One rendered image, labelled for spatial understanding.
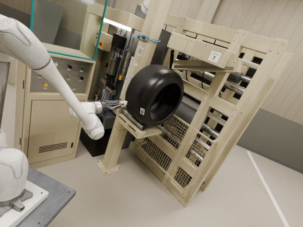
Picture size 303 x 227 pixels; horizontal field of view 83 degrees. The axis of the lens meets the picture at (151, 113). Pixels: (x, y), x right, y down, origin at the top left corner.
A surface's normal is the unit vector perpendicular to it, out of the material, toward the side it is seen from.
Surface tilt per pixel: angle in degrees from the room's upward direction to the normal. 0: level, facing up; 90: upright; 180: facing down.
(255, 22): 90
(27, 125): 90
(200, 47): 90
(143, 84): 63
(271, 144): 90
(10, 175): 73
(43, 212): 0
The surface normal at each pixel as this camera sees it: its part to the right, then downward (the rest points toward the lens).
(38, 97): 0.66, 0.50
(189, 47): -0.68, 0.06
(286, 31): -0.25, 0.30
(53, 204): 0.33, -0.87
